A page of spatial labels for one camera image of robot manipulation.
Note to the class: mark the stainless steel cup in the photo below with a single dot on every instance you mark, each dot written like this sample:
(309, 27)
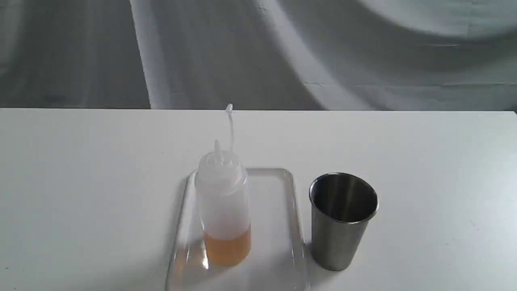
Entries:
(341, 207)

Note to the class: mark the translucent squeeze bottle amber liquid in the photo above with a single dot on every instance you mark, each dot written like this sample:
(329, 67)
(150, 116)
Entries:
(222, 197)

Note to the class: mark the grey backdrop cloth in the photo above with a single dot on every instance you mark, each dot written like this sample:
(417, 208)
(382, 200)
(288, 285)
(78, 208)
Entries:
(452, 55)

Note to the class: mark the white rectangular plastic tray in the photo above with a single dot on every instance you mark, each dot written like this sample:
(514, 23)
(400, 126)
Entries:
(276, 261)

